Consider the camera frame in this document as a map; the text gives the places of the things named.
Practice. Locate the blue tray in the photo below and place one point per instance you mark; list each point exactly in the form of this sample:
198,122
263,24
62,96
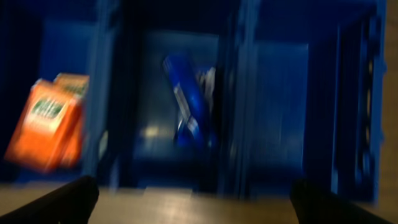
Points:
280,109

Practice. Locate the blue candy pack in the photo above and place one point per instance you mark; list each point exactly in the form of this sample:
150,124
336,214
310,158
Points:
186,81
186,138

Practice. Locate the orange candy box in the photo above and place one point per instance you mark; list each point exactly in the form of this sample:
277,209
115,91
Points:
43,130
73,84

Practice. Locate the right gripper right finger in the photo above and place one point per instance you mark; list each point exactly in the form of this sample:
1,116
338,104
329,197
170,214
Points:
323,210

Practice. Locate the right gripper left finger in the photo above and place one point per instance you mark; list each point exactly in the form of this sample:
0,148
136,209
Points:
59,207

